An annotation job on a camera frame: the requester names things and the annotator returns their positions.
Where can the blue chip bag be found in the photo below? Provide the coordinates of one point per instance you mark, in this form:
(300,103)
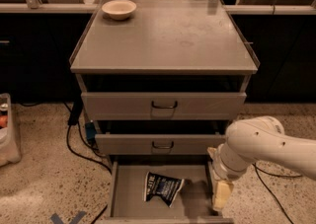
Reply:
(165,187)

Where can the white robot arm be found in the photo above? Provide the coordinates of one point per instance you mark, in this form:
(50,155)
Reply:
(257,139)

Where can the grey bottom drawer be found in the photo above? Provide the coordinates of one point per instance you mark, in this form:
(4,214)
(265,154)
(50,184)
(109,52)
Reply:
(192,205)

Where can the grey drawer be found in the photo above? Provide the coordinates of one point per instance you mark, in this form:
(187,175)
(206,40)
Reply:
(192,205)
(140,144)
(137,106)

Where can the grey drawer cabinet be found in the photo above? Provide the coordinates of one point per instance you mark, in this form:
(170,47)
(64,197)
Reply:
(167,46)

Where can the grey middle drawer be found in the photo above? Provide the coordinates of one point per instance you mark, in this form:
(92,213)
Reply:
(140,144)

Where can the grey top drawer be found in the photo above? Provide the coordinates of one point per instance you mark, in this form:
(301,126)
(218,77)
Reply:
(137,106)

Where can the blue power adapter box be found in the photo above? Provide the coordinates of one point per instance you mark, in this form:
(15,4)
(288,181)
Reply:
(90,131)

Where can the black power plug block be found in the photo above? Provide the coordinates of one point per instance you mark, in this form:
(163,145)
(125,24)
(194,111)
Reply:
(75,113)

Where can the white ceramic bowl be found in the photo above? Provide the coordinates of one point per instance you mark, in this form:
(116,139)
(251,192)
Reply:
(119,9)

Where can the clear plastic bin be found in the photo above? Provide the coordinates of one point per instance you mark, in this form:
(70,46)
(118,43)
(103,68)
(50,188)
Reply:
(9,132)

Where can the black middle drawer handle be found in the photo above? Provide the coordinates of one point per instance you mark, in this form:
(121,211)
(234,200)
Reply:
(162,147)

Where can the black drawer handle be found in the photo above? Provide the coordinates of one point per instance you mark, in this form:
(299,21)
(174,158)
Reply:
(164,107)
(162,147)

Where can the black top drawer handle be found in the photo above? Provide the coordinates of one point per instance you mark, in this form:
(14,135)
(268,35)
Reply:
(164,107)

